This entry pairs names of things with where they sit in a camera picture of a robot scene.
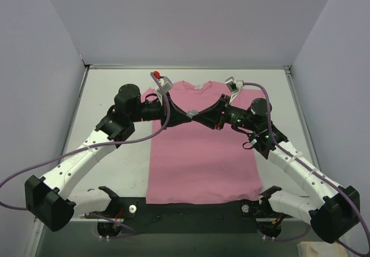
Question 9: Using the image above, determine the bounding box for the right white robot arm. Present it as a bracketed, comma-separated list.
[192, 95, 360, 244]

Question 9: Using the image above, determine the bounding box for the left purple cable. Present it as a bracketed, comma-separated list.
[0, 72, 171, 239]

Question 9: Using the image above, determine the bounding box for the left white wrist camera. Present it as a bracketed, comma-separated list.
[153, 71, 173, 103]

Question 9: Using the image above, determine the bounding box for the pink t-shirt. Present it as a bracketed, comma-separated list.
[141, 80, 267, 205]

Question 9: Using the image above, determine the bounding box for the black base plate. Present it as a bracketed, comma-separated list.
[96, 197, 289, 236]

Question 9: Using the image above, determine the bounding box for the round green brooch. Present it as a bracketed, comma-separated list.
[186, 110, 198, 118]

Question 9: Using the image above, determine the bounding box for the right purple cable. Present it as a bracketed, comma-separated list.
[244, 82, 370, 256]

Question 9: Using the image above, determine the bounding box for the purple cable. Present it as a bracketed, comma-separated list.
[0, 72, 171, 239]
[244, 82, 370, 256]

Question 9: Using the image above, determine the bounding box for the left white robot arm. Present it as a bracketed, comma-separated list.
[25, 79, 191, 232]

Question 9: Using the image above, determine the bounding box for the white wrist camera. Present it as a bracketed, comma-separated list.
[153, 71, 173, 103]
[225, 76, 244, 103]

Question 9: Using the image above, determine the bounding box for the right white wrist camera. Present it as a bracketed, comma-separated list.
[225, 76, 244, 103]

